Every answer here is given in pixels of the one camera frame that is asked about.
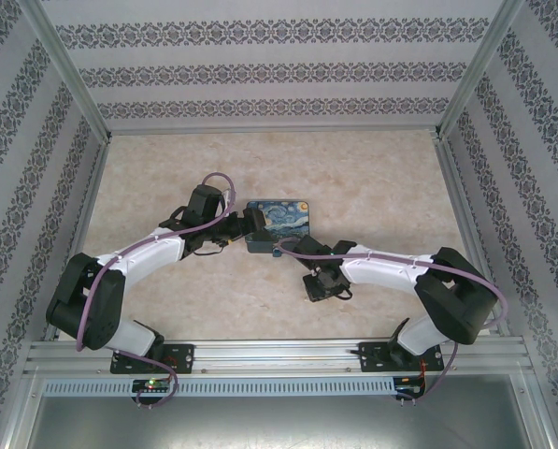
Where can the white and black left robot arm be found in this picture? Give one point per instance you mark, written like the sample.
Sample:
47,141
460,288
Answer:
143,252

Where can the aluminium table side rail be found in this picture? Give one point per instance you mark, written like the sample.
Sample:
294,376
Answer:
80,234
471,234

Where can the aluminium frame post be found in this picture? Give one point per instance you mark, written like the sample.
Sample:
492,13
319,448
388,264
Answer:
73,75
475,65

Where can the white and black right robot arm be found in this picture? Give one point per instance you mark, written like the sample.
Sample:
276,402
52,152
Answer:
381,269

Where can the aluminium table rear rail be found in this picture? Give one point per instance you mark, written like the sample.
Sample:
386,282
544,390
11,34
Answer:
274,131

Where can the starry night painted box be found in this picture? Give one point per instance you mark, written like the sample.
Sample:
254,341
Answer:
285,220

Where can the grey sheet metal panel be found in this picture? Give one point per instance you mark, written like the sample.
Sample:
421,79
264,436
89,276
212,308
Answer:
278,425

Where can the aluminium mounting rail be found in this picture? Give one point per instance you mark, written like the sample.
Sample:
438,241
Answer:
278,355

